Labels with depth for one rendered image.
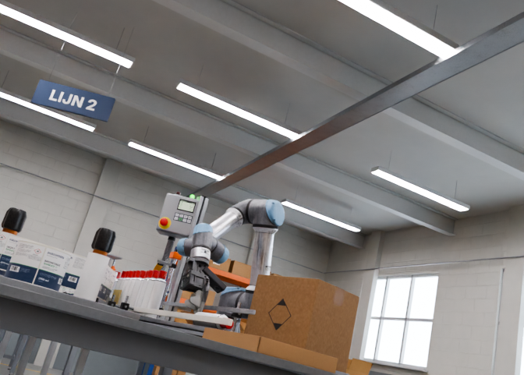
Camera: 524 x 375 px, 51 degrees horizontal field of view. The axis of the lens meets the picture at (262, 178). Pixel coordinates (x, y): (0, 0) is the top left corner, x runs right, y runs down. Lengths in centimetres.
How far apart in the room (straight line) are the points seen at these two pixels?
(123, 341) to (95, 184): 918
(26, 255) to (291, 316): 98
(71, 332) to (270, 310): 93
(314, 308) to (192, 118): 551
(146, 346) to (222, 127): 613
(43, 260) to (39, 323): 96
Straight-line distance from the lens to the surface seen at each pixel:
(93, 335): 124
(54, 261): 217
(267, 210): 242
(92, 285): 229
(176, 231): 262
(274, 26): 516
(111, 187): 1032
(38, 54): 706
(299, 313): 190
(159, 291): 239
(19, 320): 121
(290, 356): 147
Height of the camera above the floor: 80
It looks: 19 degrees up
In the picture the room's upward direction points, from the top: 14 degrees clockwise
